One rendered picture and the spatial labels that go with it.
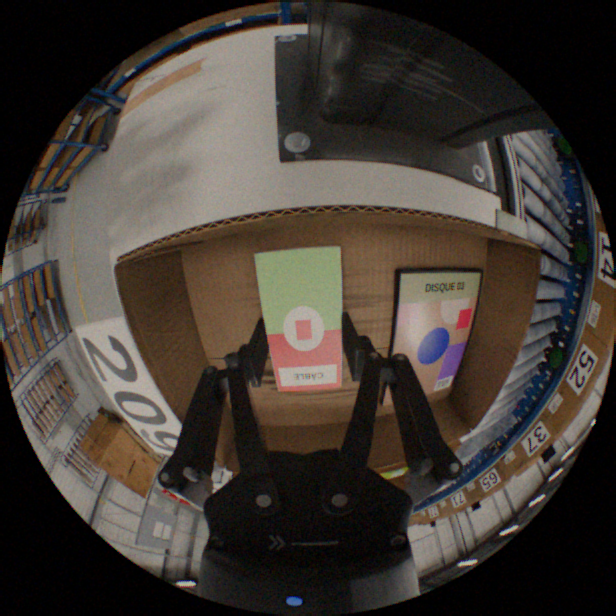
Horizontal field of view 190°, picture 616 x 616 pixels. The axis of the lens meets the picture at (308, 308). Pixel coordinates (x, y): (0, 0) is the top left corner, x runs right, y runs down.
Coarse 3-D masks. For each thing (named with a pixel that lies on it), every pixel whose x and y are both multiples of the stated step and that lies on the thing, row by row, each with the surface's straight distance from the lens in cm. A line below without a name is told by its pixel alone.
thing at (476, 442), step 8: (504, 416) 104; (512, 416) 107; (496, 424) 98; (504, 424) 101; (512, 424) 104; (480, 432) 90; (488, 432) 92; (496, 432) 95; (472, 440) 86; (480, 440) 88; (488, 440) 90; (464, 448) 82; (472, 448) 84; (480, 448) 86; (464, 456) 80
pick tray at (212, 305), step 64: (128, 256) 15; (192, 256) 22; (384, 256) 20; (448, 256) 24; (512, 256) 28; (128, 320) 17; (192, 320) 24; (256, 320) 21; (384, 320) 22; (512, 320) 28; (192, 384) 23; (320, 448) 30; (384, 448) 31
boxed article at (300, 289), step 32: (256, 256) 18; (288, 256) 17; (320, 256) 17; (288, 288) 18; (320, 288) 18; (288, 320) 19; (320, 320) 19; (288, 352) 21; (320, 352) 21; (288, 384) 24; (320, 384) 24
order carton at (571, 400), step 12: (588, 336) 97; (600, 348) 97; (600, 360) 98; (564, 384) 102; (588, 384) 100; (564, 396) 104; (576, 396) 102; (564, 408) 105; (576, 408) 104; (552, 420) 109; (564, 420) 107
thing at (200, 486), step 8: (184, 472) 10; (192, 472) 10; (200, 472) 11; (192, 480) 11; (200, 480) 11; (208, 480) 11; (184, 488) 11; (192, 488) 11; (200, 488) 11; (208, 488) 11; (184, 496) 11; (192, 496) 11; (200, 496) 11; (208, 496) 10; (200, 504) 10
